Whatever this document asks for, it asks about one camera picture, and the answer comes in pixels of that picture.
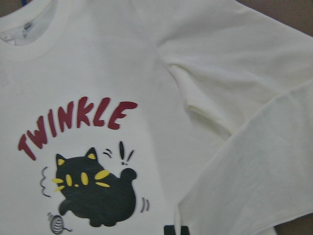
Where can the cream cat print t-shirt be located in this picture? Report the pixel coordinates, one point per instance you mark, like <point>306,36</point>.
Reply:
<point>153,117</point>

